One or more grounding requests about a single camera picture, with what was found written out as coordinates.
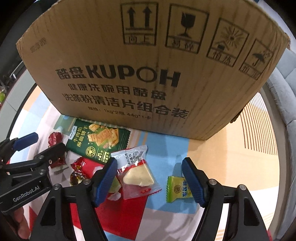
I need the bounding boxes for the red foil candy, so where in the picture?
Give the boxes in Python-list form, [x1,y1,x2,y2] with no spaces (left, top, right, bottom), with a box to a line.
[70,157,107,186]

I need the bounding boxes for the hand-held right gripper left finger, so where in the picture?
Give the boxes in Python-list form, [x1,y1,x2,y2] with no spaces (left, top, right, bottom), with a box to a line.
[32,158,118,241]

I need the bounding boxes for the light green snack packet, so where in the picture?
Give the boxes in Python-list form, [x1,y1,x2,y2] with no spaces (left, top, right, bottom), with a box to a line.
[108,178,122,201]

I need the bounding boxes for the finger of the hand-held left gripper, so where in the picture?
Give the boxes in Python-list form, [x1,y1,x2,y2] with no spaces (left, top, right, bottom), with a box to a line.
[0,133,39,163]
[0,142,69,177]

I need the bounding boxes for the green yellow candy packet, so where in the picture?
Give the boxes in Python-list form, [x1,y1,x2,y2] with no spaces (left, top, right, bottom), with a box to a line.
[166,176,194,204]

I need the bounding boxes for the red white snack packet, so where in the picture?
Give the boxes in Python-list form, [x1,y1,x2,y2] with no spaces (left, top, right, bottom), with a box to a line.
[48,131,68,170]

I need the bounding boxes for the colourful patchwork tablecloth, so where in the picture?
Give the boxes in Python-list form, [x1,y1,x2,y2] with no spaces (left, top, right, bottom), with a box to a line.
[0,85,281,241]

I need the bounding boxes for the clear packet with white cake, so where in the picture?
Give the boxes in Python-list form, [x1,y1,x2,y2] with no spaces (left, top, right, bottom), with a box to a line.
[110,145,163,200]

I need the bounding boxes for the person's left hand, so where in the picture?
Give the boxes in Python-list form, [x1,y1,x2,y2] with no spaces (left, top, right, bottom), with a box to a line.
[12,205,32,237]

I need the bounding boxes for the brown cardboard box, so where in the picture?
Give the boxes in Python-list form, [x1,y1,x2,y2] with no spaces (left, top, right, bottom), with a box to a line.
[16,0,290,142]

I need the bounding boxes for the green cracker packet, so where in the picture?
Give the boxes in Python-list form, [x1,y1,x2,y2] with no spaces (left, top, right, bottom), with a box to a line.
[66,118,131,166]

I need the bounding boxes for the grey corner sofa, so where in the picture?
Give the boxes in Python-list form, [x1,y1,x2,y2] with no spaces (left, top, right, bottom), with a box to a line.
[265,44,296,131]

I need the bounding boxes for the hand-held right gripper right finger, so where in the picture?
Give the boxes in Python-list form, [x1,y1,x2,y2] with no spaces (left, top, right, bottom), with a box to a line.
[181,158,270,241]

